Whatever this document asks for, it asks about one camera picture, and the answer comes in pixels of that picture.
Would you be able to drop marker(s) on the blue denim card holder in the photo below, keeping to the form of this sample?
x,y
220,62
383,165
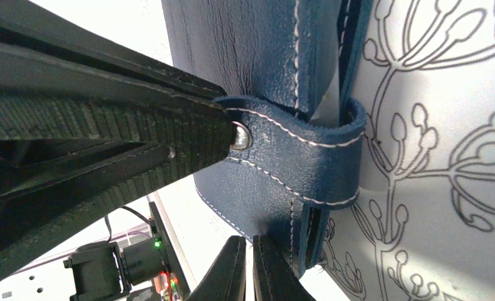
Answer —
x,y
288,69

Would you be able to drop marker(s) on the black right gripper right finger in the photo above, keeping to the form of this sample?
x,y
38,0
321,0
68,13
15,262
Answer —
x,y
273,278

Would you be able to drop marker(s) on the floral patterned table mat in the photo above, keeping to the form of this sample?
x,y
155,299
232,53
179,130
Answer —
x,y
423,226

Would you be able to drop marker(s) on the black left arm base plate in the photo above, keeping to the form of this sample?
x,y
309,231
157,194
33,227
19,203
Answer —
x,y
105,271

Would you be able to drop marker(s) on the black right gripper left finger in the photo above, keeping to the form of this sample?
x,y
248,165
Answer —
x,y
226,278

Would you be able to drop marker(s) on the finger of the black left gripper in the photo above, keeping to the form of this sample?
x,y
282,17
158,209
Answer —
x,y
60,81
65,163

